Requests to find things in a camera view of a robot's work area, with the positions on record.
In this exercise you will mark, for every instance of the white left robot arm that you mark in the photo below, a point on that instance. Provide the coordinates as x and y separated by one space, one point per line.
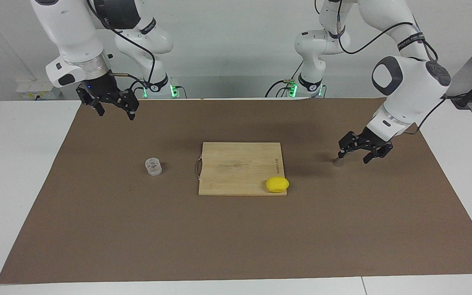
408 82

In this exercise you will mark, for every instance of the white socket box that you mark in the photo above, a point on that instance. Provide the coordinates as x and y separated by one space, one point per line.
31 88

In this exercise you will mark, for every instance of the brown table mat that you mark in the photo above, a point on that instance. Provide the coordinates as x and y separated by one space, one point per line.
236 237

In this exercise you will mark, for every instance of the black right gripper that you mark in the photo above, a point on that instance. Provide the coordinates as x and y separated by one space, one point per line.
105 92

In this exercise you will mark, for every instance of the yellow lemon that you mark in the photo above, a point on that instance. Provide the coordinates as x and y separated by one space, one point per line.
277 184

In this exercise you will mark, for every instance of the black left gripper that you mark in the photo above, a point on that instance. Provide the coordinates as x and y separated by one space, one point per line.
369 141

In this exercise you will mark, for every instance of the black stand leg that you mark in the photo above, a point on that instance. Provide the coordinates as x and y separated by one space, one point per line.
463 100

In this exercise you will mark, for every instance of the clear plastic cup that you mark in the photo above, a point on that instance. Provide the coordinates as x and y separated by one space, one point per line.
153 167

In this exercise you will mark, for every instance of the metal jigger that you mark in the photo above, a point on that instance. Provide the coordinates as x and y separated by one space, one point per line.
338 163

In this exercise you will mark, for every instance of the wooden cutting board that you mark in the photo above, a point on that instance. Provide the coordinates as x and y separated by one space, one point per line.
236 168

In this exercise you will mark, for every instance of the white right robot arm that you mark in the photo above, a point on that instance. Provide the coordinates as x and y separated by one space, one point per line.
72 32

